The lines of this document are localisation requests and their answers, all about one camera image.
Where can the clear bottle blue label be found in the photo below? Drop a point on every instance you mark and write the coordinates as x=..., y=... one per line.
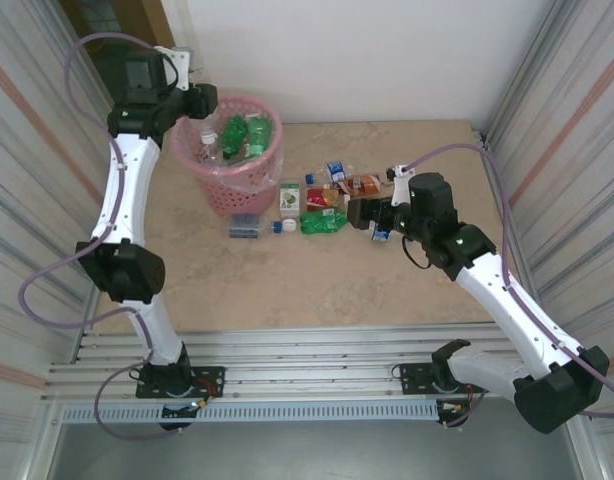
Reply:
x=336, y=170
x=379, y=235

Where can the brown Nescafe bottle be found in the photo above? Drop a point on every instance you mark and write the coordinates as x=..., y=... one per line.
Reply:
x=369, y=185

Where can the crushed clear bottle white cap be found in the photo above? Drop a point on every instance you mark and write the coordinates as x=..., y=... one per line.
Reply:
x=209, y=147

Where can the crushed green plastic bottle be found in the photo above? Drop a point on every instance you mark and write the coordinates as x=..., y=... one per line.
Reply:
x=319, y=222

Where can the red yellow label bottle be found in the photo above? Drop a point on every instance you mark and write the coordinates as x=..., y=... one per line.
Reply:
x=317, y=197

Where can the green white drink carton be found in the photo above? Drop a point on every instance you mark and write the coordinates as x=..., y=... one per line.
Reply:
x=290, y=198

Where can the blue bottle cap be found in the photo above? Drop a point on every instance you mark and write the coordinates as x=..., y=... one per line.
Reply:
x=277, y=227

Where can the crushed bottle dark blue label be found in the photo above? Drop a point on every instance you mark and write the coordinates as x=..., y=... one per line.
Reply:
x=244, y=226

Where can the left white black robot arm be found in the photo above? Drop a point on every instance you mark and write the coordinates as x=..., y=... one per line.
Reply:
x=134, y=185

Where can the clear plastic bin liner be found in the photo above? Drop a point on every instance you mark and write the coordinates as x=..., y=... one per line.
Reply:
x=272, y=170

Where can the pink plastic bin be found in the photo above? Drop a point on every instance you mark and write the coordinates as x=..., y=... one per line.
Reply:
x=237, y=200

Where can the yellow power connector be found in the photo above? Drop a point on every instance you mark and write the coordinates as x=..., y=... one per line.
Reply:
x=457, y=407
x=199, y=403

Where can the wooden door frame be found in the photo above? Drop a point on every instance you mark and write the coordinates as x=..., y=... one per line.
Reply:
x=164, y=20

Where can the aluminium rail frame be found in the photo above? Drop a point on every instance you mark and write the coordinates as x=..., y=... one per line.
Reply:
x=312, y=360

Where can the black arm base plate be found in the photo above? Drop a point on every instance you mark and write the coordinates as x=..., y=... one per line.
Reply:
x=414, y=377
x=212, y=380

